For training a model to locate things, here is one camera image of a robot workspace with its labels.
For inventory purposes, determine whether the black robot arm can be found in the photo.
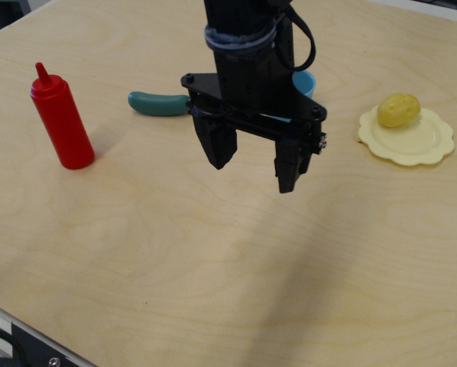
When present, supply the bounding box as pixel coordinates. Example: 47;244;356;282
181;1;327;193

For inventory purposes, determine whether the red squeeze bottle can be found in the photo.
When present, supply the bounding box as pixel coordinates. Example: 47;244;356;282
30;63;95;170

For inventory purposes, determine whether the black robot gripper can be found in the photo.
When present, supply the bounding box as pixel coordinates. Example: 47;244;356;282
181;50;326;193

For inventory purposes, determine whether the yellow toy potato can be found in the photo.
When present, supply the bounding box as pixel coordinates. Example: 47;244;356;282
377;93;421;128

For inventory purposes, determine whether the green toy cucumber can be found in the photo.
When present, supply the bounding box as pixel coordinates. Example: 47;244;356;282
128;92;189;117

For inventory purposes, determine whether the cream scalloped plate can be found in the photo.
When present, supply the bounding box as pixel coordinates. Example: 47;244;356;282
358;107;455;167

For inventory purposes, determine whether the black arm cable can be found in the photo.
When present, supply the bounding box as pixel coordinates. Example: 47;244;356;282
280;0;317;73

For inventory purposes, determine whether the black cable at corner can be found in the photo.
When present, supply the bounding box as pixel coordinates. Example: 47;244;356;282
0;326;23;367

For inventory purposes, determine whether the black corner bracket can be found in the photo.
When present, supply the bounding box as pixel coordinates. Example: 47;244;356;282
11;324;77;367

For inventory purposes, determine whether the blue plastic cup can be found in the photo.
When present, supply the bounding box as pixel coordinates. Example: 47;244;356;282
292;70;316;99

